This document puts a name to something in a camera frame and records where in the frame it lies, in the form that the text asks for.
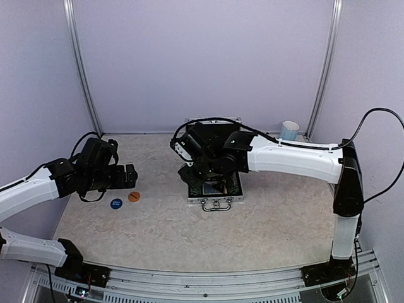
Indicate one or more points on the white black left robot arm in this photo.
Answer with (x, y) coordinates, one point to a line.
(62, 254)

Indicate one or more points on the light blue ribbed cup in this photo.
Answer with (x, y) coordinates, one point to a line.
(289, 130)

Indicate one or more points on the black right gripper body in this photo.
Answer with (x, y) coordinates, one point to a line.
(205, 168)

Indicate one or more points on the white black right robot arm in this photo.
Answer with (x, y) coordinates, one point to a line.
(336, 164)

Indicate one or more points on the right aluminium frame post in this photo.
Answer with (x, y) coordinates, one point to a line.
(326, 68)

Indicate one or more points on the blue small blind button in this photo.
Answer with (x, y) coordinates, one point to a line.
(115, 204)

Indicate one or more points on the aluminium poker case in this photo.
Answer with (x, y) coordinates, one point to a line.
(216, 132)

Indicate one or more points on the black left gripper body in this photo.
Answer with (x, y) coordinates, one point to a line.
(98, 180)

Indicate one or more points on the front aluminium rail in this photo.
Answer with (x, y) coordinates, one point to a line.
(286, 285)

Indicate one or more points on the green chip group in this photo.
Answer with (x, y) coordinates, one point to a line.
(233, 185)

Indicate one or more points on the orange round button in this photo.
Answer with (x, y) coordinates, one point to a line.
(134, 196)

